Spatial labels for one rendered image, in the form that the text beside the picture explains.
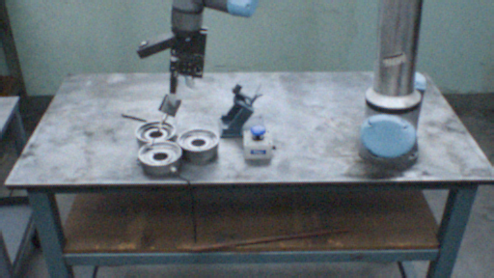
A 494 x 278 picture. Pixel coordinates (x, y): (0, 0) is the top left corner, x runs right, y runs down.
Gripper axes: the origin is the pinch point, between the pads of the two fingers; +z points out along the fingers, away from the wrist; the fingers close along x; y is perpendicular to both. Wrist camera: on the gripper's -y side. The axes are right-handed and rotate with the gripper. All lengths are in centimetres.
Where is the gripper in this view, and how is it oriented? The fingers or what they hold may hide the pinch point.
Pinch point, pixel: (172, 98)
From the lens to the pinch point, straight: 137.3
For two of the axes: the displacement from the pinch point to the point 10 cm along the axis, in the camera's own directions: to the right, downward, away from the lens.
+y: 9.9, 1.1, 0.8
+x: 0.0, -5.5, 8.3
